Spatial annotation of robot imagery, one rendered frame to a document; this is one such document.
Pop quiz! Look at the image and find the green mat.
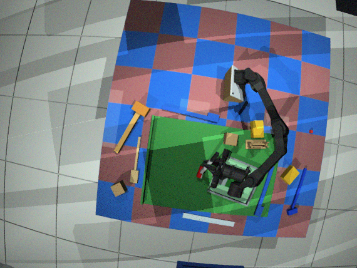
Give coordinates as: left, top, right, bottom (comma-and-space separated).
143, 116, 276, 217

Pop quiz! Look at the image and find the red golf putter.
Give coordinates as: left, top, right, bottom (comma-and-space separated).
197, 152, 219, 178

